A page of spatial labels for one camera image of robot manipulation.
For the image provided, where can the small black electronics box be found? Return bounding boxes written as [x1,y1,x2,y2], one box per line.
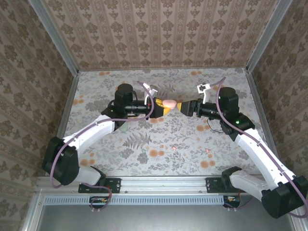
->
[223,195,241,208]
[89,196,109,209]

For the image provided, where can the aluminium table side rail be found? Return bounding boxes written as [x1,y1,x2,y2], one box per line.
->
[57,72,80,140]
[244,68,277,154]

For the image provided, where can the grey metal shelf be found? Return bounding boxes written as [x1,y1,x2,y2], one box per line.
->
[21,190,308,231]

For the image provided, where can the thin black cable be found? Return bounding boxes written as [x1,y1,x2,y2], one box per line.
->
[206,117,225,133]

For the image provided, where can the aluminium frame post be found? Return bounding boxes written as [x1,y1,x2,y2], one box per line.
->
[28,0,79,76]
[245,0,294,73]

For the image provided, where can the aluminium base extrusion rail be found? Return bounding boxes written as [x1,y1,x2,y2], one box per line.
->
[36,176,265,194]

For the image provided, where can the grey slotted cable duct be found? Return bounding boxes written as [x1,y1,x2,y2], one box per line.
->
[44,194,226,205]

